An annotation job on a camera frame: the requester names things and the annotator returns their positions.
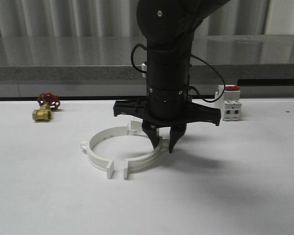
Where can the white half-ring pipe clamp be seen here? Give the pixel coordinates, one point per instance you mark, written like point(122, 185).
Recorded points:
point(139, 163)

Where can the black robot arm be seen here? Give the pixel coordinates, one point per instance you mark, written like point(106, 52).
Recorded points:
point(169, 26)

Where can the grey pleated curtain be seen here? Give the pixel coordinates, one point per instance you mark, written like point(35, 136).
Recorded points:
point(103, 18)

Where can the white circuit breaker red switch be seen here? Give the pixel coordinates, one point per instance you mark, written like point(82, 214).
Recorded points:
point(230, 104)

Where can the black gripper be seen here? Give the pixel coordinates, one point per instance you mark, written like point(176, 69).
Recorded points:
point(166, 108)

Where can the grey stone countertop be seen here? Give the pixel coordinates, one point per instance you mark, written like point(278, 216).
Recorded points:
point(262, 65)

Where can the brass valve red handwheel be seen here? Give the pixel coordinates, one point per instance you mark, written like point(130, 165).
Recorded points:
point(47, 102)

